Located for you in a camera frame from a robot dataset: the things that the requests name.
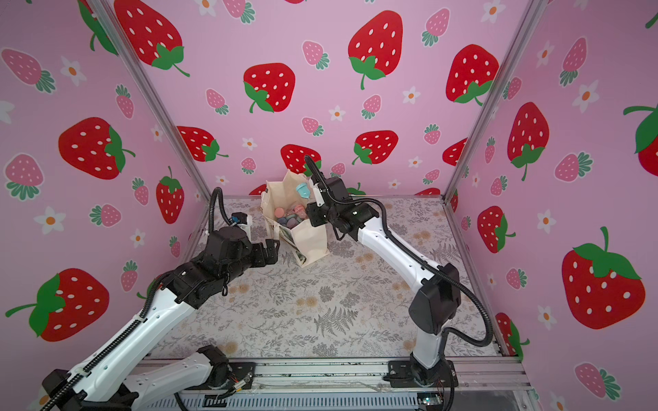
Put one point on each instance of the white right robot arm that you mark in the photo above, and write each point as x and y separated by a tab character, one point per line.
437	287

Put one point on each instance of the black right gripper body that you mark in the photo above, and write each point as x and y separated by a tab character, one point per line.
316	213

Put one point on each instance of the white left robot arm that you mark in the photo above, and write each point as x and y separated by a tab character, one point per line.
128	344

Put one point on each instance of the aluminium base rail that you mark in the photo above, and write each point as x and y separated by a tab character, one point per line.
471	383

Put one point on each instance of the silver corner frame post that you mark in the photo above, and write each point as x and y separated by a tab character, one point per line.
527	27
109	22

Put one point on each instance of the teal hourglass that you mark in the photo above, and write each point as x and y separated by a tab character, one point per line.
303	191

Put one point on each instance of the silver corner frame post left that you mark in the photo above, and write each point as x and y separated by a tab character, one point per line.
109	22

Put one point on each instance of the cream canvas tote bag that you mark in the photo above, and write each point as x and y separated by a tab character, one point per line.
308	243

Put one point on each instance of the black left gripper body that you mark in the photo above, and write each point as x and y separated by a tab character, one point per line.
250	259

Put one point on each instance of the pink hourglass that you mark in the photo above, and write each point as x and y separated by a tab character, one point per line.
297	212

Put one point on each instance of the silver corner frame post right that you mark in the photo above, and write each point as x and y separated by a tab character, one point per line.
527	27

